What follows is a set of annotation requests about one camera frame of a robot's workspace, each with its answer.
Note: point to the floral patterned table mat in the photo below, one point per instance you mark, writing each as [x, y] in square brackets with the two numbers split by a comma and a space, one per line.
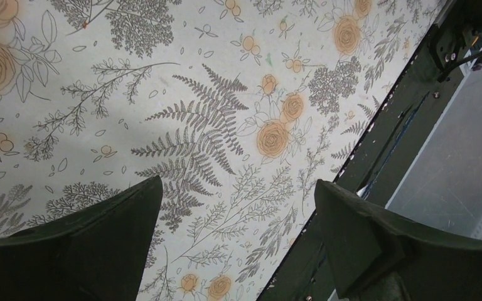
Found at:
[239, 106]

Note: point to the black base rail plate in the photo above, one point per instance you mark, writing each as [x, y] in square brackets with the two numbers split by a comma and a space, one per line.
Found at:
[391, 142]

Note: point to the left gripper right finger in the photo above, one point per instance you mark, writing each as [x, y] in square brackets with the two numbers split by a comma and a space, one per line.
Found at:
[376, 254]

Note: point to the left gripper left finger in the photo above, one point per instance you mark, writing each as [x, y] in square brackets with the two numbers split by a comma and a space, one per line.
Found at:
[98, 253]

